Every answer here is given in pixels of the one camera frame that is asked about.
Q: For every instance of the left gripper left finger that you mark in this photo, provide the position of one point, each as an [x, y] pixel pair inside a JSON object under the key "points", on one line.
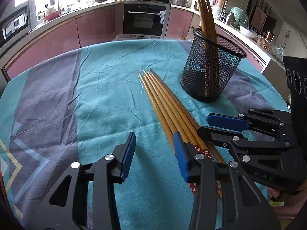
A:
{"points": [[65, 205]]}

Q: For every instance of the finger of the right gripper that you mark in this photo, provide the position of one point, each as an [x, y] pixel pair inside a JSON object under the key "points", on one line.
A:
{"points": [[220, 138], [260, 120]]}

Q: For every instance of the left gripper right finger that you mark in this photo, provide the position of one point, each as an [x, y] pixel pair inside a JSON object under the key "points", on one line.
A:
{"points": [[243, 204]]}

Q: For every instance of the wooden chopstick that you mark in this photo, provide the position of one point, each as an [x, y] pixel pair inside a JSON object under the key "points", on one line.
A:
{"points": [[213, 19], [172, 110], [192, 121], [155, 107], [188, 129], [169, 110]]}

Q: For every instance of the dark chopstick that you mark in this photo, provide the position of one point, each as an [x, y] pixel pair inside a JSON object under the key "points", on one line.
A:
{"points": [[204, 34]]}

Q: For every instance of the pink kitchen cabinets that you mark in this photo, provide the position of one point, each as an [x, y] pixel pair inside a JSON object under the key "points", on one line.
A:
{"points": [[103, 23]]}

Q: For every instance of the person's right hand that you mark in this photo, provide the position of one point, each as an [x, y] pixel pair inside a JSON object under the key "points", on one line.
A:
{"points": [[290, 207]]}

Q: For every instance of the black mesh utensil holder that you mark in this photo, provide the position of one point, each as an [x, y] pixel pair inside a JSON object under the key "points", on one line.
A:
{"points": [[193, 76]]}

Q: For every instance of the teal grey tablecloth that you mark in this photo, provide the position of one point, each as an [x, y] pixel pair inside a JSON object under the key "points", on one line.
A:
{"points": [[79, 105]]}

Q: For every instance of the black built-in oven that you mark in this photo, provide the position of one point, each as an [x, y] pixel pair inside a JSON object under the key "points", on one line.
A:
{"points": [[145, 20]]}

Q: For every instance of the red bowl on counter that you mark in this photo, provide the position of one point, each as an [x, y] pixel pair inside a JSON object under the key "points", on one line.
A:
{"points": [[52, 16]]}

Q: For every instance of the silver microwave oven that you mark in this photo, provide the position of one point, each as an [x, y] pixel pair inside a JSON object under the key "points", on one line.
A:
{"points": [[17, 22]]}

